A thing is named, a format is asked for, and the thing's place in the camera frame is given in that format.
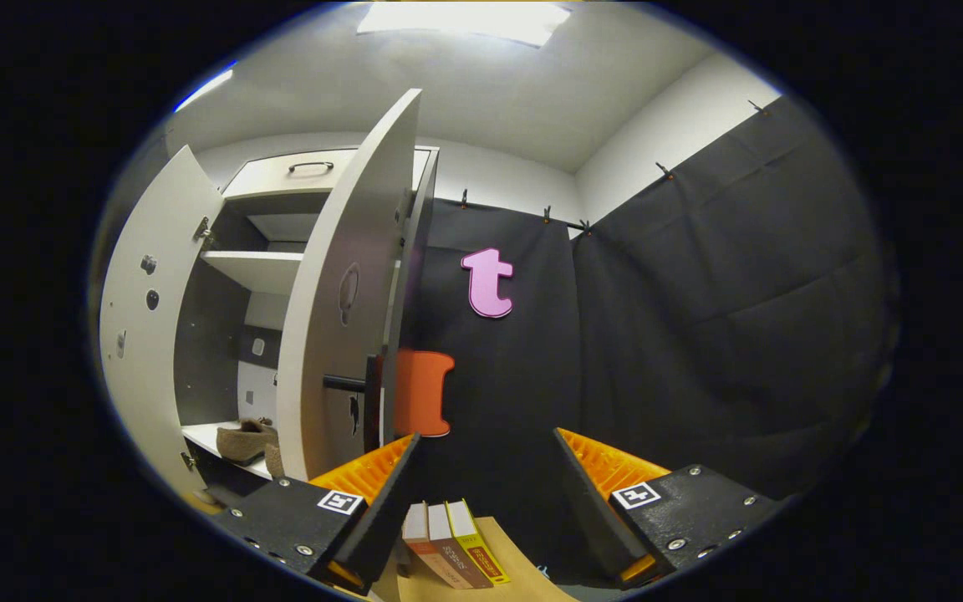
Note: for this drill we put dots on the ceiling panel light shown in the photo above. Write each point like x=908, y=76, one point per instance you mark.
x=465, y=21

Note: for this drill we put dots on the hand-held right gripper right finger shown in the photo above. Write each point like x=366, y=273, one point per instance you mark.
x=586, y=510

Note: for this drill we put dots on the white cabinet drawer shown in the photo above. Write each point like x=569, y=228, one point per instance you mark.
x=272, y=176

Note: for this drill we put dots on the brown book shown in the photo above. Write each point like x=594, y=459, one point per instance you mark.
x=456, y=556

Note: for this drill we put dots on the yellow book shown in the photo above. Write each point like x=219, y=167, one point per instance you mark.
x=481, y=556

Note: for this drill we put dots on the white shoe cabinet door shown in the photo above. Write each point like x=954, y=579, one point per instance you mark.
x=135, y=334
x=323, y=293

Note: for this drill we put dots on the white shoe cabinet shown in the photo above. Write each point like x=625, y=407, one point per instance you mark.
x=260, y=272

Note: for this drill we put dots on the ceiling strip light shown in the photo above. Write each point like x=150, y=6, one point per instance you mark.
x=206, y=86

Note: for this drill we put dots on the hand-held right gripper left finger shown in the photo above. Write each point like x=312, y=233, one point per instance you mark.
x=385, y=510

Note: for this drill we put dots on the black backdrop cloth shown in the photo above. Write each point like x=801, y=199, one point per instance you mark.
x=515, y=401
x=741, y=334

